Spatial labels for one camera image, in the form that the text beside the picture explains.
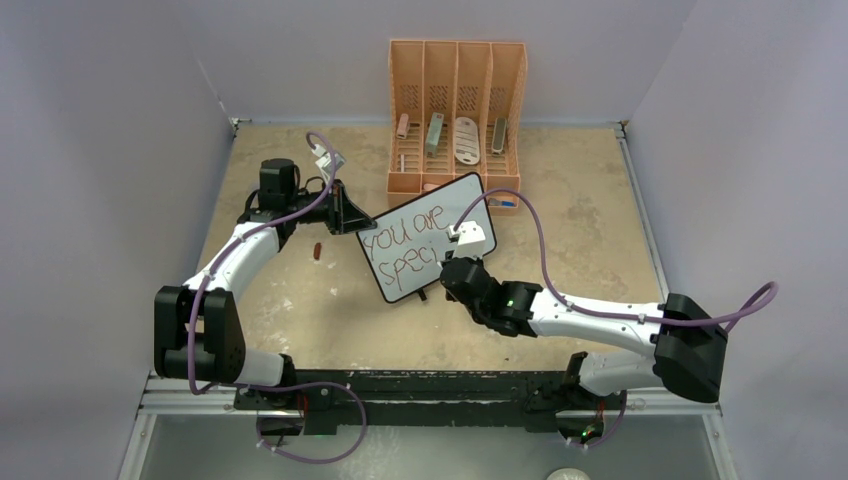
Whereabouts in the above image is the white oval perforated plate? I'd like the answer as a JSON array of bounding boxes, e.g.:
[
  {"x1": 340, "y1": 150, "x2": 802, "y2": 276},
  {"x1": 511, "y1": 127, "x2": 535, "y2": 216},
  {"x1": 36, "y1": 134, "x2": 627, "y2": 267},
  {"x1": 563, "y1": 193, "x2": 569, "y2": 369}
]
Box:
[{"x1": 453, "y1": 117, "x2": 481, "y2": 166}]

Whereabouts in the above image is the peach plastic desk organizer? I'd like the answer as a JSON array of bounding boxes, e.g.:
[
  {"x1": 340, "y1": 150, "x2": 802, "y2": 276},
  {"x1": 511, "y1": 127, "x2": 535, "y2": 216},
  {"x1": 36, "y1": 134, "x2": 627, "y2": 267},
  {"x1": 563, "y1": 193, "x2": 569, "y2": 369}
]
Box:
[{"x1": 387, "y1": 39, "x2": 528, "y2": 215}]

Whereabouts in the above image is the grey eraser block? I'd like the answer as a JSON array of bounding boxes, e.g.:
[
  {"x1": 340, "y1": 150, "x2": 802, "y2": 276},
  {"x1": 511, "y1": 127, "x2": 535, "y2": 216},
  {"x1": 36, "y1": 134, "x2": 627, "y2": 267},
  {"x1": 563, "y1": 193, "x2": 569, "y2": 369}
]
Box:
[{"x1": 490, "y1": 117, "x2": 508, "y2": 155}]

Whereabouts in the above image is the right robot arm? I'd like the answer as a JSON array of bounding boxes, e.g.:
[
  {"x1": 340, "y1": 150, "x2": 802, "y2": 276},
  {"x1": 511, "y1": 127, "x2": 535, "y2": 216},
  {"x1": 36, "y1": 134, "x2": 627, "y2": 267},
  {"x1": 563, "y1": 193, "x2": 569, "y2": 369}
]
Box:
[{"x1": 440, "y1": 257, "x2": 728, "y2": 407}]

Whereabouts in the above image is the blue grey small item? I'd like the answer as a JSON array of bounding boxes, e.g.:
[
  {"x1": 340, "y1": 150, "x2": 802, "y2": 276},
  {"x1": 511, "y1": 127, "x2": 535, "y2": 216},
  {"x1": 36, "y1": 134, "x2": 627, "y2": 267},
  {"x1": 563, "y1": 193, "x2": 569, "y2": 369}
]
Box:
[{"x1": 488, "y1": 198, "x2": 517, "y2": 208}]

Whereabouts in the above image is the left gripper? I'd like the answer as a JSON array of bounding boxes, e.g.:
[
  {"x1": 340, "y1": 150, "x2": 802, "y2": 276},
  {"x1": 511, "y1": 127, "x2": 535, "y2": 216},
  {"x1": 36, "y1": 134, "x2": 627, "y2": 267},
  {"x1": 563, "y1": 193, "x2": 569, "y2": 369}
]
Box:
[{"x1": 286, "y1": 179, "x2": 376, "y2": 235}]

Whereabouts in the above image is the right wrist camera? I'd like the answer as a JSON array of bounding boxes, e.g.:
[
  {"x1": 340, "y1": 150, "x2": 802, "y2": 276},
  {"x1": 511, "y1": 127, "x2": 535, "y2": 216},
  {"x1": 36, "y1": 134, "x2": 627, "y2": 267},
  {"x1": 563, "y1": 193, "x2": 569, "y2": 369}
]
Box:
[{"x1": 445, "y1": 221, "x2": 487, "y2": 260}]

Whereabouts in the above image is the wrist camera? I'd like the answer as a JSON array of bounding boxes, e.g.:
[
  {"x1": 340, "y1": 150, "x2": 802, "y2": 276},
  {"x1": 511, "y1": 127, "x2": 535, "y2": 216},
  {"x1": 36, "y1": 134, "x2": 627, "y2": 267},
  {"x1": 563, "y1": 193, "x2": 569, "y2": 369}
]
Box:
[
  {"x1": 445, "y1": 221, "x2": 487, "y2": 260},
  {"x1": 312, "y1": 145, "x2": 346, "y2": 181}
]

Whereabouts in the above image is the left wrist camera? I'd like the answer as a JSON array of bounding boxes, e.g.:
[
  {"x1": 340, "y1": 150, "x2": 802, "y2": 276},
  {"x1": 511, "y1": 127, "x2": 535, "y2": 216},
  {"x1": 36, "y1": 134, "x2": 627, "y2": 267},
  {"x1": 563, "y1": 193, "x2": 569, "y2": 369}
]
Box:
[{"x1": 312, "y1": 145, "x2": 346, "y2": 181}]

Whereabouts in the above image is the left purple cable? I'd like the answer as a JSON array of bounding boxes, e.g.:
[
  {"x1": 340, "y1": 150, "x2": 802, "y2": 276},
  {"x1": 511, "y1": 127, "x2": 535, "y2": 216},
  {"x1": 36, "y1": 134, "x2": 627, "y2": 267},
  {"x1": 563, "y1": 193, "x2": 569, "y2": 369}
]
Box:
[{"x1": 188, "y1": 133, "x2": 369, "y2": 465}]

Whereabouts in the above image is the white round object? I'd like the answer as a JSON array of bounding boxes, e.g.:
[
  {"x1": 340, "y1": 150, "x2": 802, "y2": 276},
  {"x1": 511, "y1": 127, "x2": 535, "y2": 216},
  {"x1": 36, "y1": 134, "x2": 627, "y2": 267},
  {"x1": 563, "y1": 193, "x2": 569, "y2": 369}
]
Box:
[{"x1": 546, "y1": 467, "x2": 591, "y2": 480}]

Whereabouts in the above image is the grey green box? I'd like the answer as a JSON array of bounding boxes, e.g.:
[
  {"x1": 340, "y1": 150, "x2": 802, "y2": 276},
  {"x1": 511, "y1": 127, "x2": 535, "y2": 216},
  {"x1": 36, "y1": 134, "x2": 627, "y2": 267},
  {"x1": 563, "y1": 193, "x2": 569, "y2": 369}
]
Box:
[{"x1": 424, "y1": 112, "x2": 444, "y2": 158}]

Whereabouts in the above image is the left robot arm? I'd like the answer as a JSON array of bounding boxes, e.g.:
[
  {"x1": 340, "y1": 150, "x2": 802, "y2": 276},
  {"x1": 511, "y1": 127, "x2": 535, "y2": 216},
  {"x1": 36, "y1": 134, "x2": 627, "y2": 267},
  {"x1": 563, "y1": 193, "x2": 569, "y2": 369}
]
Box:
[{"x1": 154, "y1": 153, "x2": 377, "y2": 409}]

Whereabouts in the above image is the black framed whiteboard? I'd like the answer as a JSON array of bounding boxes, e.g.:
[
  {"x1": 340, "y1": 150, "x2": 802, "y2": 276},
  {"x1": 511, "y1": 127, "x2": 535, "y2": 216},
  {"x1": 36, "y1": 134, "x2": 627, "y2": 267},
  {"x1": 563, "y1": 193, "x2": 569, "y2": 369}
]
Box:
[{"x1": 356, "y1": 173, "x2": 483, "y2": 303}]

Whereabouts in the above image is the black aluminium base frame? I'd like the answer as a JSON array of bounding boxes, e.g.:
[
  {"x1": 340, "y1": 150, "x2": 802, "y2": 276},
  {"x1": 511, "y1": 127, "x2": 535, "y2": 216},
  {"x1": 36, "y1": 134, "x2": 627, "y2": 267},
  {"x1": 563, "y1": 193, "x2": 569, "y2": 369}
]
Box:
[{"x1": 119, "y1": 369, "x2": 738, "y2": 479}]

